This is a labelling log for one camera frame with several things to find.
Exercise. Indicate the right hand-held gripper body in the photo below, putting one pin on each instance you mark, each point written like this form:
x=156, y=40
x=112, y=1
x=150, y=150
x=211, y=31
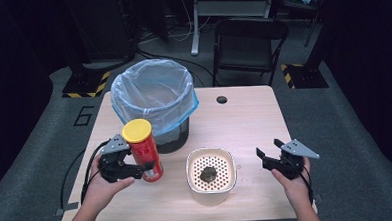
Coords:
x=294, y=156

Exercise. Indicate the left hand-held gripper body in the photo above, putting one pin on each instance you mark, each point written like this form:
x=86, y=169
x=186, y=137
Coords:
x=114, y=160

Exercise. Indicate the red can with yellow lid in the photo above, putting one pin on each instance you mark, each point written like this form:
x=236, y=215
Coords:
x=145, y=149

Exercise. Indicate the person's right hand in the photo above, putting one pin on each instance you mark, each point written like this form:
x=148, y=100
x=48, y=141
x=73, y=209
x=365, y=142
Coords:
x=295, y=188

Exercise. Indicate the person's left hand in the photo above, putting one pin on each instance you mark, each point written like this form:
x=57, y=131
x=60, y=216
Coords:
x=100, y=191

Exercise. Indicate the black trash bin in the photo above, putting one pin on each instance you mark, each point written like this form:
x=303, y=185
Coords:
x=173, y=139

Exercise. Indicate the white perforated strainer box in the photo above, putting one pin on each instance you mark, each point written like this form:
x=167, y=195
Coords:
x=211, y=173

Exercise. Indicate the dark wet clump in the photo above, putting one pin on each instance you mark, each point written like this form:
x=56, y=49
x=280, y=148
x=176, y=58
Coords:
x=208, y=174

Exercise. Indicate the trash bin with blue bag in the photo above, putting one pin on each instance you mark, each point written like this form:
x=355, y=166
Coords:
x=153, y=92

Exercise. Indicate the grey tape strip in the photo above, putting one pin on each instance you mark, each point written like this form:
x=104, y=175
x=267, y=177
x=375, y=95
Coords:
x=67, y=208

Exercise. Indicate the black yellow striped stand base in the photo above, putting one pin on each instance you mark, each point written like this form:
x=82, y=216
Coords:
x=86, y=85
x=304, y=75

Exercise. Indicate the black folding chair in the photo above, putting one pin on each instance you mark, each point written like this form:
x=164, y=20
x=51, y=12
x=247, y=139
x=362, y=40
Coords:
x=247, y=44

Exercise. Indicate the dark cabinet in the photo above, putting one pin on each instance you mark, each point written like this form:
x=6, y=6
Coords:
x=103, y=27

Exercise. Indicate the white metal desk frame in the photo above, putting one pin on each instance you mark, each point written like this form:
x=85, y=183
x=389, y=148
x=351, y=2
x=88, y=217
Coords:
x=228, y=9

